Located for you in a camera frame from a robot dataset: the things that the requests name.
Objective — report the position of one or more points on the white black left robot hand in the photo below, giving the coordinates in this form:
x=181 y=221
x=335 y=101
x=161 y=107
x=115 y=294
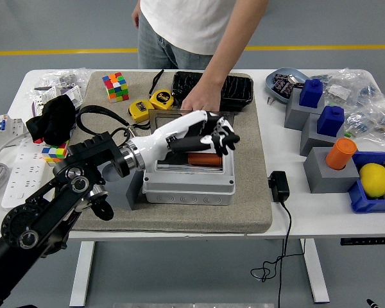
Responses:
x=176 y=131

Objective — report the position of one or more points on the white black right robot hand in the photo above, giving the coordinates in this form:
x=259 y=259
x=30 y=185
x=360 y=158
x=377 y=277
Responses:
x=371 y=304

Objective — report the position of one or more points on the person's right hand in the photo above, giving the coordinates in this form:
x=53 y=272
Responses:
x=136 y=16

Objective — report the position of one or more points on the person's left hand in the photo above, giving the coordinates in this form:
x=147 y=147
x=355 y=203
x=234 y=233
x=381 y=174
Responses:
x=200 y=99

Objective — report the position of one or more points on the orange cylinder battery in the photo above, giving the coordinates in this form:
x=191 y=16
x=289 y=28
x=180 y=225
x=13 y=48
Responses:
x=202 y=158
x=340 y=154

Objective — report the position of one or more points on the grey box with clear lid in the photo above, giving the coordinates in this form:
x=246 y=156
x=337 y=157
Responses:
x=189 y=192

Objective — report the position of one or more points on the person's left forearm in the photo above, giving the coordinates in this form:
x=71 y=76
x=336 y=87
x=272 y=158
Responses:
x=226 y=54

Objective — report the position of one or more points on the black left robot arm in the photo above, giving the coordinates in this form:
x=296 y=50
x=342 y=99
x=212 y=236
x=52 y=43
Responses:
x=51 y=199

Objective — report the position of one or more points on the clear bags with white box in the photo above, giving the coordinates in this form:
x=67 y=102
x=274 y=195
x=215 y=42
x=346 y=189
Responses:
x=51 y=78

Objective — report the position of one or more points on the blue block battery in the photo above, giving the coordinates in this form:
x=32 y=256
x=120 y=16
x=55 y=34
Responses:
x=311 y=93
x=330 y=122

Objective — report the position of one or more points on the yellow tape measure with print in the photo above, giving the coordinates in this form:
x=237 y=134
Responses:
x=162 y=99

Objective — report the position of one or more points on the black plastic tray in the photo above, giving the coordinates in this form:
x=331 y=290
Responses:
x=240 y=91

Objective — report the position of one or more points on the small yellow tape measure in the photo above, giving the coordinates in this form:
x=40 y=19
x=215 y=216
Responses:
x=141 y=109

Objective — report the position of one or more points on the person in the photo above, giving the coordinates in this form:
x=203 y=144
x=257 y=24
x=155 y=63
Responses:
x=186 y=22

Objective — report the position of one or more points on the black table control panel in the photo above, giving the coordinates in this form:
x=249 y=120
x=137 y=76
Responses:
x=365 y=241

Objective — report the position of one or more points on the white table leg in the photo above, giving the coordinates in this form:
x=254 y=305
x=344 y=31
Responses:
x=316 y=272
x=81 y=272

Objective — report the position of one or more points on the small metal clips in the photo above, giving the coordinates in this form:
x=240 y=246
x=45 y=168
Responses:
x=270 y=100

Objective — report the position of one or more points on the blue-grey bowl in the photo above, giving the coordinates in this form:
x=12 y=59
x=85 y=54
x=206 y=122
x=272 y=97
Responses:
x=271 y=85

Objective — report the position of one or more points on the large colourful puzzle cube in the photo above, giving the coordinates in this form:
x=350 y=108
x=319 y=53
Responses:
x=115 y=88

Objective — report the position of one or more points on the grey block with round hole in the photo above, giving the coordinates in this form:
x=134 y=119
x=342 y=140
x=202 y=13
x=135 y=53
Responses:
x=131 y=195
x=327 y=179

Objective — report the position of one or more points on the dark printed packet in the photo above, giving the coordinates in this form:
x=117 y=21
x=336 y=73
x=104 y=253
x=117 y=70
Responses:
x=282 y=87

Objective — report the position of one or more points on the grey-brown mat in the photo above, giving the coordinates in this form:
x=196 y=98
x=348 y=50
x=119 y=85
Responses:
x=179 y=218

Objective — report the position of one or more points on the grey block with square hole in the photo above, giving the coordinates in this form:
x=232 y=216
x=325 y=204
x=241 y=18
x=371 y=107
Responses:
x=295 y=115
x=311 y=138

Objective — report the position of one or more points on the silver brown packet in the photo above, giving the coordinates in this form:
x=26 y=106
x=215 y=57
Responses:
x=295 y=81

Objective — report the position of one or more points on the blue plastic bin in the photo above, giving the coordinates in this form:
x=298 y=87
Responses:
x=361 y=202

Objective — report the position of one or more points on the black power adapter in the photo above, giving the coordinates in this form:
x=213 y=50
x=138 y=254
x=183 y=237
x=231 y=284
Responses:
x=279 y=186

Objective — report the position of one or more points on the black cloth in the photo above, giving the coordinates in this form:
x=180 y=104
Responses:
x=54 y=118

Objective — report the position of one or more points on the small colourful puzzle cube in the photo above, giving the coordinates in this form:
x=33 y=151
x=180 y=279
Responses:
x=54 y=153

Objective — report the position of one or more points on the yellow lemon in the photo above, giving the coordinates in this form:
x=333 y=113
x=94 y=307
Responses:
x=373 y=179

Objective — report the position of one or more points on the small green connector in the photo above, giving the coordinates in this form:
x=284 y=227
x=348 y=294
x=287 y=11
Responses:
x=348 y=134

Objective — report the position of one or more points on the clear bag of parts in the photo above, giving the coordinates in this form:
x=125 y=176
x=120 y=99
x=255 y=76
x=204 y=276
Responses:
x=375 y=123
x=353 y=86

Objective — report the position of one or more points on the white power strip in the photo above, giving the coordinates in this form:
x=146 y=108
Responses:
x=22 y=179

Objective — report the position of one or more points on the white circuit breaker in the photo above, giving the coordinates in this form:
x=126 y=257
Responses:
x=0 y=126

